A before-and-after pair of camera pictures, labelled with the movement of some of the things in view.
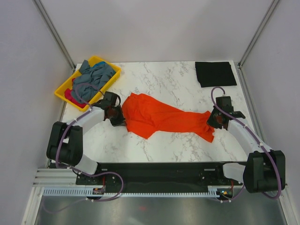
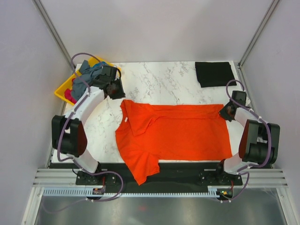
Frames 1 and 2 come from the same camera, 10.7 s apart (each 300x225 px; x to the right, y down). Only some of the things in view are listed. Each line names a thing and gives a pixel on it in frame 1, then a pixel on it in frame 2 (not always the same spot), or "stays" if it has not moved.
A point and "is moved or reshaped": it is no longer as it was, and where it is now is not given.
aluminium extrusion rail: x=55 y=176 stays
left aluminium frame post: x=43 y=11 stays
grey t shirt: x=92 y=79 stays
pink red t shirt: x=68 y=95 stays
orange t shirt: x=144 y=115 is moved or reshaped
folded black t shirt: x=213 y=74 stays
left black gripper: x=121 y=122 → x=120 y=94
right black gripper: x=210 y=122 → x=222 y=113
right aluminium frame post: x=255 y=37 stays
